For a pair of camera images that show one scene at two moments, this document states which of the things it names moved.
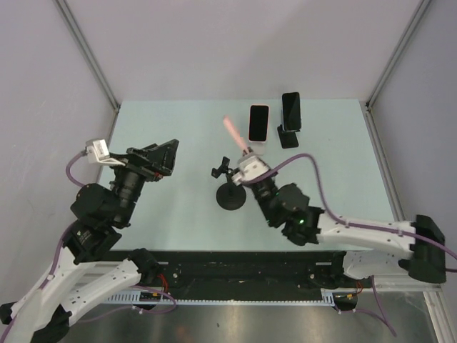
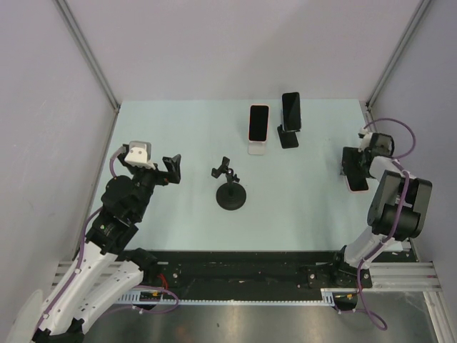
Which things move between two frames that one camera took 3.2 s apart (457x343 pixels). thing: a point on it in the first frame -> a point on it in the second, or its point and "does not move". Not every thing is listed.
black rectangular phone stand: (288, 138) does not move
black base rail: (230, 270) does not move
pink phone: (232, 128) -> (355, 177)
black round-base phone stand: (230, 196) does not move
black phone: (291, 111) does not move
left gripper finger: (164, 156) -> (173, 167)
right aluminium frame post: (416, 18) does not move
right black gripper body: (263, 191) -> (366, 151)
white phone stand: (258, 148) does not move
